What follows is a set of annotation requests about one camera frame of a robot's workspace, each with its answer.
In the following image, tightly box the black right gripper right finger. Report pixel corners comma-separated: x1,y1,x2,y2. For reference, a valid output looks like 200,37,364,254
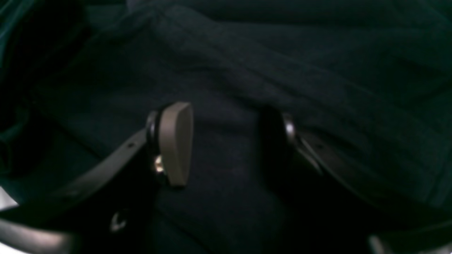
261,106,451,254

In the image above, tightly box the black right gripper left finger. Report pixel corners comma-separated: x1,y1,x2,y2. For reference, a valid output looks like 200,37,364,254
1,102,194,254

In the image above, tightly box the black T-shirt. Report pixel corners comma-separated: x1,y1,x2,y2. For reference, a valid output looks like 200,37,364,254
1,0,451,254

